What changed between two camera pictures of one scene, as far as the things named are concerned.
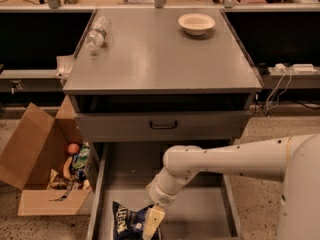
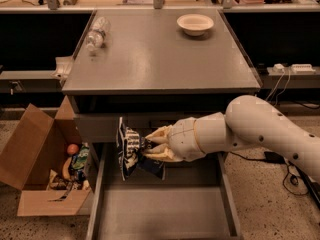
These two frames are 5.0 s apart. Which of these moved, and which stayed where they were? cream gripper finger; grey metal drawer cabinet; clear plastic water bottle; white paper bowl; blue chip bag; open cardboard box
Moved: cream gripper finger; blue chip bag
Stayed: white paper bowl; grey metal drawer cabinet; clear plastic water bottle; open cardboard box
